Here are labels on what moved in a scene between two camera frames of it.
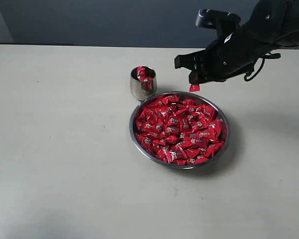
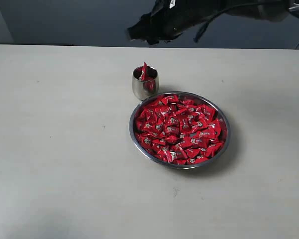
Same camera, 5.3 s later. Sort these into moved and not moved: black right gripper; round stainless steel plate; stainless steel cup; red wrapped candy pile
Moved: black right gripper
Not moved: red wrapped candy pile; round stainless steel plate; stainless steel cup
